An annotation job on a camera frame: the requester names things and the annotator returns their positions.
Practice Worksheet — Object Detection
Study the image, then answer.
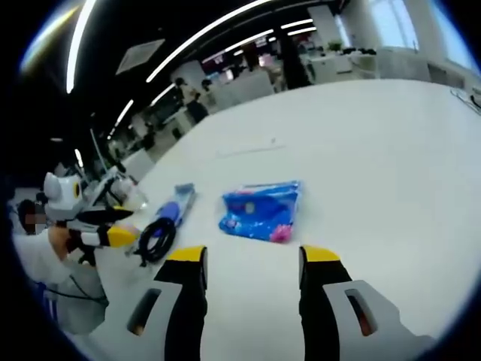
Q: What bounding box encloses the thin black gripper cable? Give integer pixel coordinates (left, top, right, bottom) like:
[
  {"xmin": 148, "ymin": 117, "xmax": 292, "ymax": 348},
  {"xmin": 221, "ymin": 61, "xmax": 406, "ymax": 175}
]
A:
[{"xmin": 47, "ymin": 273, "xmax": 110, "ymax": 304}]

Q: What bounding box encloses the person's white shirt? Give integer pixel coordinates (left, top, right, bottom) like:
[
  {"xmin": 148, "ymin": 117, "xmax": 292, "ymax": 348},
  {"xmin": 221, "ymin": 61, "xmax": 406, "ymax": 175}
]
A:
[{"xmin": 10, "ymin": 224, "xmax": 110, "ymax": 336}]

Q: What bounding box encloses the ceiling vent panel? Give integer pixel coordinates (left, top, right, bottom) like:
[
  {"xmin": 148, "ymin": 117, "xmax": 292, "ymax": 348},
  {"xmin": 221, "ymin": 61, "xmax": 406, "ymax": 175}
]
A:
[{"xmin": 114, "ymin": 38, "xmax": 167, "ymax": 76}]

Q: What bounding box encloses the long ceiling light strip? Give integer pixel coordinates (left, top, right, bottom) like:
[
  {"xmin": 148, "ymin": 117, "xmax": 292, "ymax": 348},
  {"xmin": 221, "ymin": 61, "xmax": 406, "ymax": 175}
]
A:
[
  {"xmin": 65, "ymin": 0, "xmax": 98, "ymax": 94},
  {"xmin": 145, "ymin": 0, "xmax": 274, "ymax": 84}
]

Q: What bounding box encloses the clear plastic bottle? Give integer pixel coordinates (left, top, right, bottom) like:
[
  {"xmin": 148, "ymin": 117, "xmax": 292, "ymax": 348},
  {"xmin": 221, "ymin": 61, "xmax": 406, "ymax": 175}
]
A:
[{"xmin": 111, "ymin": 179, "xmax": 150, "ymax": 212}]

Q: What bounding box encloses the person's left hand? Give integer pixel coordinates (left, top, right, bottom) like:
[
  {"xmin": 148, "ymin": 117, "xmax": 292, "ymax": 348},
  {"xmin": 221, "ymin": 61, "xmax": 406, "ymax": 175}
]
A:
[{"xmin": 47, "ymin": 225, "xmax": 75, "ymax": 263}]

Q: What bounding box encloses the clear packet with blue disc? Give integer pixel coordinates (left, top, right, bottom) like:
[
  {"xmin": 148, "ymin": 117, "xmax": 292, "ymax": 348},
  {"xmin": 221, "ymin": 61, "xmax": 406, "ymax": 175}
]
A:
[{"xmin": 151, "ymin": 182, "xmax": 199, "ymax": 227}]

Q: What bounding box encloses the blue and pink packet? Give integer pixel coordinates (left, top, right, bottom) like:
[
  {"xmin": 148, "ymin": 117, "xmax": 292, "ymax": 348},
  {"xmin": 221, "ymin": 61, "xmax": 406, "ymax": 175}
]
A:
[{"xmin": 218, "ymin": 180, "xmax": 304, "ymax": 244}]

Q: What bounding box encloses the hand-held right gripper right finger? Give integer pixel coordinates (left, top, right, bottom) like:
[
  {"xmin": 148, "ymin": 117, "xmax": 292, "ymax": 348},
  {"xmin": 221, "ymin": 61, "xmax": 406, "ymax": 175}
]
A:
[{"xmin": 298, "ymin": 244, "xmax": 439, "ymax": 361}]

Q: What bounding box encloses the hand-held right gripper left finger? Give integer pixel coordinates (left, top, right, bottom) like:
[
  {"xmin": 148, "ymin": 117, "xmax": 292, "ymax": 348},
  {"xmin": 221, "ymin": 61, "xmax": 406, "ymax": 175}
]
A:
[{"xmin": 126, "ymin": 245, "xmax": 210, "ymax": 361}]

